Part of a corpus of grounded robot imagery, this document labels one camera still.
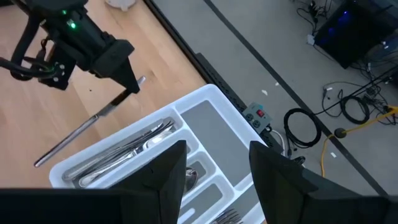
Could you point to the gray power switch box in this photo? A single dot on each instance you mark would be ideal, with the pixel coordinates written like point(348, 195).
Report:
point(257, 116)

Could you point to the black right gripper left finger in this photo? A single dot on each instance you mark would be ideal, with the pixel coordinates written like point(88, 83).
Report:
point(168, 180)

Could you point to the black cabinet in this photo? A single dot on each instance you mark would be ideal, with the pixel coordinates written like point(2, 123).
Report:
point(351, 34)

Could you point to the white cutlery organizer tray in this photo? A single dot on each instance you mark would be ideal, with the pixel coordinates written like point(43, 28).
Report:
point(217, 130)

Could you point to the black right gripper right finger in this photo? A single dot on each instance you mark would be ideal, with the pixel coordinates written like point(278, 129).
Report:
point(280, 186)

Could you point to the silver knife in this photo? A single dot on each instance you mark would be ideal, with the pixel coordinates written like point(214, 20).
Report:
point(124, 158)
point(71, 137)
point(102, 160)
point(93, 157)

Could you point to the silver fork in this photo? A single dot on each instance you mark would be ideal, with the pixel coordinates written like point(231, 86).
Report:
point(237, 221)
point(222, 217)

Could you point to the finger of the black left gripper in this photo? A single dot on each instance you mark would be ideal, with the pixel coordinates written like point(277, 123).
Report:
point(124, 76)

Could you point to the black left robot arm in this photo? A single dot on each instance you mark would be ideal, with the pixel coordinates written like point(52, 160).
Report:
point(53, 4)

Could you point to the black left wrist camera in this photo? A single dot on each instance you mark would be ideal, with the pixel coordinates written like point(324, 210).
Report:
point(60, 74)

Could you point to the white power adapter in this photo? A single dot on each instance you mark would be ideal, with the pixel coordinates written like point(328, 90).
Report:
point(311, 40)

